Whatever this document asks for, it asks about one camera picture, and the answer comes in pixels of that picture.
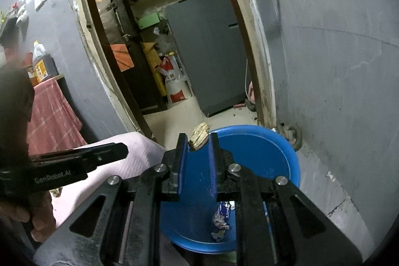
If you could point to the cream door frame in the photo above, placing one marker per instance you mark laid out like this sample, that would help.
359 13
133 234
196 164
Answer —
93 66

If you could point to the yellow bag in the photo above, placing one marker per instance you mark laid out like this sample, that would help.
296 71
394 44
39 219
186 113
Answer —
152 60

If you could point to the dark brown door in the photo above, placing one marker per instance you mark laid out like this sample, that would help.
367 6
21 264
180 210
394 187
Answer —
140 82

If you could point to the grey refrigerator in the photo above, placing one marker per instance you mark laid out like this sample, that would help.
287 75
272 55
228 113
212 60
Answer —
209 51

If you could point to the pink floral table cover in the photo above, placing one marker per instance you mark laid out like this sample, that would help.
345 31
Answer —
143 147

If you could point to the tan wrapper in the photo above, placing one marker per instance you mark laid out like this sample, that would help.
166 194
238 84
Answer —
199 136

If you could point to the pink checked cloth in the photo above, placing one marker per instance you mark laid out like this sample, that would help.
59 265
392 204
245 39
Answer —
53 116

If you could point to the person's left hand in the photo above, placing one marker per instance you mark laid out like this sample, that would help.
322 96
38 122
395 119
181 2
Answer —
43 216

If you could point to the small brown sauce bottle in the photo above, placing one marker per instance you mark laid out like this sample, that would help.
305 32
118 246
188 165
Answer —
30 72

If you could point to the clear plastic bag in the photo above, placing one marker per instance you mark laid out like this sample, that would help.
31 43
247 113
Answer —
163 41

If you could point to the cooking oil bottle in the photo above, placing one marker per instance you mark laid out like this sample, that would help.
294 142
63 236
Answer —
45 65

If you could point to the green box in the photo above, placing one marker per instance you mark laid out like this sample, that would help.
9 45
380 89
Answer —
149 21

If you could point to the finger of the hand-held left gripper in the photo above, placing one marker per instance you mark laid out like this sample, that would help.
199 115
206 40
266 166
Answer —
106 153

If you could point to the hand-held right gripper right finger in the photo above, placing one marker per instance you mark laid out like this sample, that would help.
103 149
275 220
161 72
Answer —
213 169

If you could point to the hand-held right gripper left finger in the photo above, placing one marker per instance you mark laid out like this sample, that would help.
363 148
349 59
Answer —
183 169

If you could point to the orange paper sheet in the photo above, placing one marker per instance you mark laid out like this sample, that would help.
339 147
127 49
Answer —
123 57

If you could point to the pink plastic item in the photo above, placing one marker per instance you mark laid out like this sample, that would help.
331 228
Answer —
251 94

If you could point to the long blue snack wrapper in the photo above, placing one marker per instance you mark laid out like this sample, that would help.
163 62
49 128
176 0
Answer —
220 219

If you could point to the white red sack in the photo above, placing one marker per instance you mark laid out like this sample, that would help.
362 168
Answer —
176 85

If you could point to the blue plastic basin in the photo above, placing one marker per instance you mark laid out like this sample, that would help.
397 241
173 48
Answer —
258 153

